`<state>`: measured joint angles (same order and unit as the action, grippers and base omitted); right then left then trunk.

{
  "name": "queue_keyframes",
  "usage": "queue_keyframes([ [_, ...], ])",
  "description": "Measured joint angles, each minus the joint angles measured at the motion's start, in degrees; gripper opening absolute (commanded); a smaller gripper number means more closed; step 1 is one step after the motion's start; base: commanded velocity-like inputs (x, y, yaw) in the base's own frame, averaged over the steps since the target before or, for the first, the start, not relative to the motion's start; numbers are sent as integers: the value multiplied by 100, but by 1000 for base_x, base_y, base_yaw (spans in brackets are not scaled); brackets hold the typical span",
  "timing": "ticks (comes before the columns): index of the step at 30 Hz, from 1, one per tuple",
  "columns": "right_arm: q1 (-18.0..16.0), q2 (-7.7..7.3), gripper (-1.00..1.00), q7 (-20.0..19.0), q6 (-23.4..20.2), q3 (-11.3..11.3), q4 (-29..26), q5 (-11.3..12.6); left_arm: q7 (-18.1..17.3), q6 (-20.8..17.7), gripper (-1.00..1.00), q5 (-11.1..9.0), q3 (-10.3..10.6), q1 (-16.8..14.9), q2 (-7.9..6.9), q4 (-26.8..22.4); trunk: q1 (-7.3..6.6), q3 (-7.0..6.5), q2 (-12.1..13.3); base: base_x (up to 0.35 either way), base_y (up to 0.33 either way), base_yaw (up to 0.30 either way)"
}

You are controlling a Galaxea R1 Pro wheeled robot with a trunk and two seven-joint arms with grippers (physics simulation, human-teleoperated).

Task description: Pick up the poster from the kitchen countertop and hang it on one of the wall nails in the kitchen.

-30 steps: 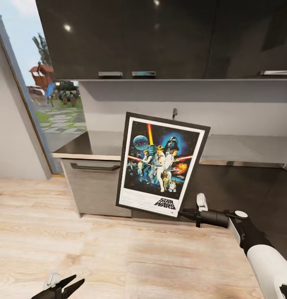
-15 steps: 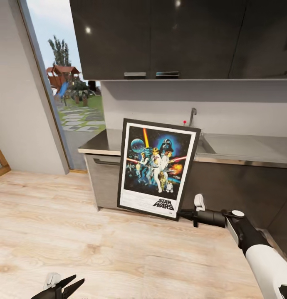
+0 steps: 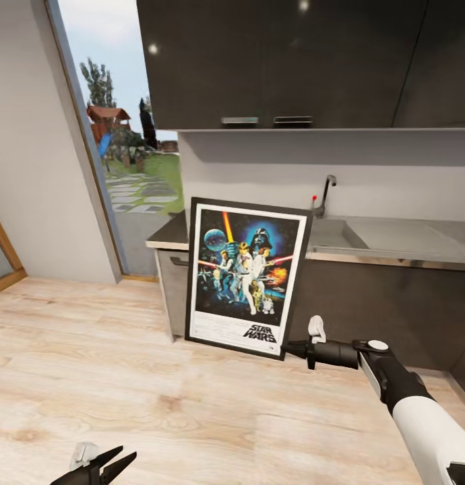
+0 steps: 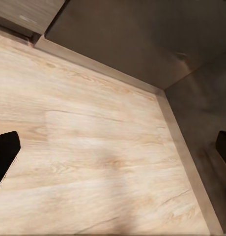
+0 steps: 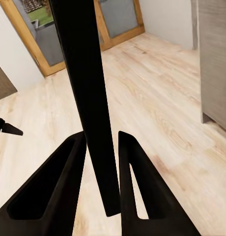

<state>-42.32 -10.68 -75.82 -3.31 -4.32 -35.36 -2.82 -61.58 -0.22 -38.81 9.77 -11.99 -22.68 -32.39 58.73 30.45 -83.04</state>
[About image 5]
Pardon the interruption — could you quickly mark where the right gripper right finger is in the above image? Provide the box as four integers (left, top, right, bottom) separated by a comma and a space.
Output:
118, 131, 201, 236

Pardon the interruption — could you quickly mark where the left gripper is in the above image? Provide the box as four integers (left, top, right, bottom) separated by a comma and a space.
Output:
0, 118, 24, 136

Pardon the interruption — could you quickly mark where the poster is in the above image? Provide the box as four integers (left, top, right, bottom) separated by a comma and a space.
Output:
48, 0, 121, 217

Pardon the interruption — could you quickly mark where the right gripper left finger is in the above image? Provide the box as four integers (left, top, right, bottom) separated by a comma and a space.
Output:
0, 130, 87, 236

